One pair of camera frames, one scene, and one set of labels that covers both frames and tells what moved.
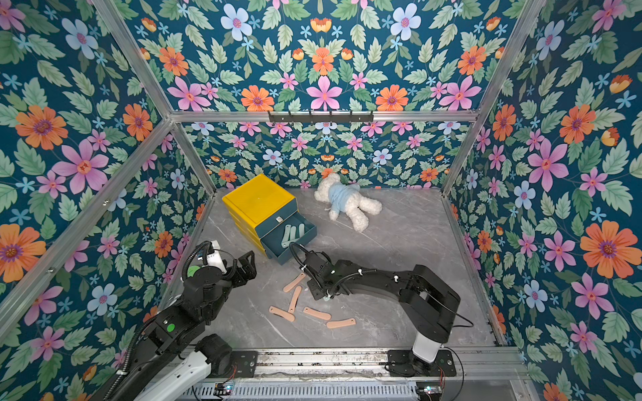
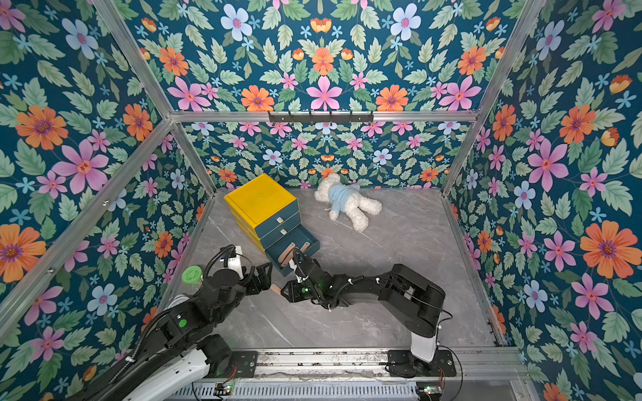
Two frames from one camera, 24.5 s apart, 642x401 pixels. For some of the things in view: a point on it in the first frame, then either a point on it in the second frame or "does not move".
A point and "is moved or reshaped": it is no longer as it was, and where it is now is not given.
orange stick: (340, 323) to (286, 255)
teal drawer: (288, 210) does not move
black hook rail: (321, 118) does not move
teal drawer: (296, 230) is moved or reshaped
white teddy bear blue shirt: (346, 199) does not move
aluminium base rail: (368, 375) does not move
